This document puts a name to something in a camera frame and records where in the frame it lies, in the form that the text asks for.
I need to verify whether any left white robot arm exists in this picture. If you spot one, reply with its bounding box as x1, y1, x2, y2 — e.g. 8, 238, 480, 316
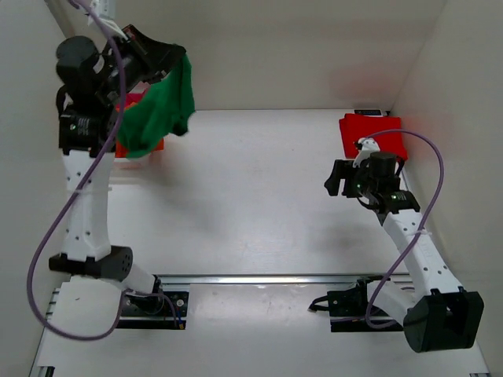
49, 25, 194, 315

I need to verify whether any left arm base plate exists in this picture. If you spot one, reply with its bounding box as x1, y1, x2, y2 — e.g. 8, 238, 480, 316
117, 285, 189, 331

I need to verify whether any green t shirt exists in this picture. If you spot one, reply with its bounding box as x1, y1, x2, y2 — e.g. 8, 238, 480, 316
117, 56, 196, 159

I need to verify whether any orange t shirt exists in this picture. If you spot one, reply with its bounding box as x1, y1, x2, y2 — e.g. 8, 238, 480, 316
115, 100, 165, 159

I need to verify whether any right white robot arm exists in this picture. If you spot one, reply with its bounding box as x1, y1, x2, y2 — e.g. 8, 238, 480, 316
309, 152, 484, 353

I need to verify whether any pink t shirt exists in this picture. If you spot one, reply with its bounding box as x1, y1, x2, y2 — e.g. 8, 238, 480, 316
126, 90, 148, 108

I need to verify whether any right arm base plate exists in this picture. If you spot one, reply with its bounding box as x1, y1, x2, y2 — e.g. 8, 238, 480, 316
308, 276, 403, 333

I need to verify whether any folded red t shirt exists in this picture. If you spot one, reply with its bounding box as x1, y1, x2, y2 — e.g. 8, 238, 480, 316
339, 113, 408, 161

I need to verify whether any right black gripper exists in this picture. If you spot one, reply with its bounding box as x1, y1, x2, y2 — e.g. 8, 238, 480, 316
324, 160, 376, 199

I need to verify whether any aluminium rail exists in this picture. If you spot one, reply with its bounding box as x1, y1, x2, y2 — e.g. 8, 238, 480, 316
156, 273, 413, 287

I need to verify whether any small black device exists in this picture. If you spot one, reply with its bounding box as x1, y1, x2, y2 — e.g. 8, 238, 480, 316
354, 109, 383, 116

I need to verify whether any white plastic basket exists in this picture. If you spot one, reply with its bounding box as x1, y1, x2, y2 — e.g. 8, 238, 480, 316
113, 151, 163, 170

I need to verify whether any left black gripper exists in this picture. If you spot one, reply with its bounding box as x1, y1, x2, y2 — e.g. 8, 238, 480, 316
105, 12, 189, 89

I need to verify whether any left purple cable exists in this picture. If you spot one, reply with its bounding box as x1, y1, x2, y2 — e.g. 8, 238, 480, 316
25, 0, 182, 341

